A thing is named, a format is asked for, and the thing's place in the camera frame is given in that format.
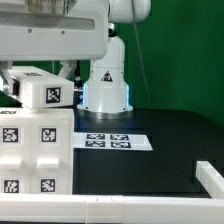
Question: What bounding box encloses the white flat marker plate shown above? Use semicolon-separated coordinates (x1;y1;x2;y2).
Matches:
73;132;152;151

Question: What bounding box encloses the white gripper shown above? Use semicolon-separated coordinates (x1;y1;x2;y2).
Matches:
0;0;109;80

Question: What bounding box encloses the white cabinet body box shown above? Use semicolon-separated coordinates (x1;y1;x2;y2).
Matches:
0;108;74;194

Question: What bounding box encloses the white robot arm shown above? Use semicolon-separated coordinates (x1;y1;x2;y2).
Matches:
0;0;151;118

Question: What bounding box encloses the white cabinet door panel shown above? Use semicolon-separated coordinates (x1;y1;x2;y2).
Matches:
30;125;73;194

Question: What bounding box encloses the white small door panel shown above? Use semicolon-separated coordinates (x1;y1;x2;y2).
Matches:
0;125;30;194

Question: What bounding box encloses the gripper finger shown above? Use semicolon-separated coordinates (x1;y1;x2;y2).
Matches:
0;61;14;95

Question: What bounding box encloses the white cabinet top block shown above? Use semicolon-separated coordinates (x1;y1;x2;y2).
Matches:
9;66;74;109

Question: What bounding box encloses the white front rail bar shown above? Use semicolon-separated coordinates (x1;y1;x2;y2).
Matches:
0;161;224;224

